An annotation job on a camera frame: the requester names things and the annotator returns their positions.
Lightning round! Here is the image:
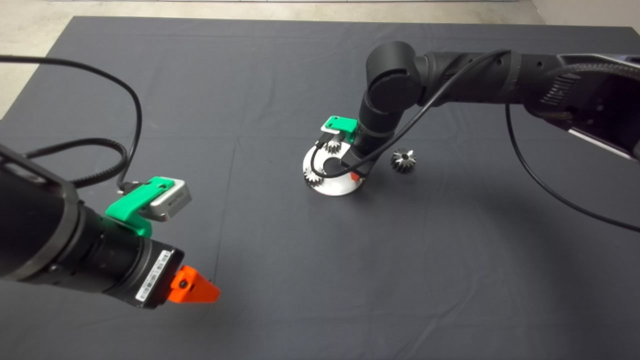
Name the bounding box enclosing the green left camera mount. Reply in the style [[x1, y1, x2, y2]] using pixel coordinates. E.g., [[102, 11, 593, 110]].
[[105, 176, 176, 238]]

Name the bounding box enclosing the green right camera mount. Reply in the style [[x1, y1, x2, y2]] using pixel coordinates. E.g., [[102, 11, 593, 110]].
[[322, 115, 359, 144]]

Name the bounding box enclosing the round metal plate with hole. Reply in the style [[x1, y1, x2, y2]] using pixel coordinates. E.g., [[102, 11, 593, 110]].
[[302, 141, 366, 198]]

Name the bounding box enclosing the silver left camera box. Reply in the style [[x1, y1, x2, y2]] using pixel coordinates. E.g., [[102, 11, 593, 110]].
[[140, 178, 192, 222]]

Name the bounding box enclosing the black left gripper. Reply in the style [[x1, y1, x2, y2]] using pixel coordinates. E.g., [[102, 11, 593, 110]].
[[74, 204, 221, 309]]

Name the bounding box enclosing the thin black left camera cable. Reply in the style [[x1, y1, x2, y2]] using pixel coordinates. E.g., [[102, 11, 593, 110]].
[[0, 55, 143, 193]]

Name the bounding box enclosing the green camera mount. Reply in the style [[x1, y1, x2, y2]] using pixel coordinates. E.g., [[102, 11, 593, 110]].
[[105, 176, 176, 238], [322, 115, 359, 144]]

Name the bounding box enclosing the dark grey table cloth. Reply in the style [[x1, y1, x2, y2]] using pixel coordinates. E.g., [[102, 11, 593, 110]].
[[0, 16, 640, 360]]

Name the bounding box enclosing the black corrugated left cable conduit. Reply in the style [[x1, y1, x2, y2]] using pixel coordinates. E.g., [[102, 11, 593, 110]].
[[25, 138, 129, 189]]

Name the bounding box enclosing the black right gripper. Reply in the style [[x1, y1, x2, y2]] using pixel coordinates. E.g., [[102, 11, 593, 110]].
[[345, 127, 396, 182]]

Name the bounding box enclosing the larger steel gear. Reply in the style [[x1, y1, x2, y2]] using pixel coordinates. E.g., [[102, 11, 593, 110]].
[[390, 148, 417, 174]]

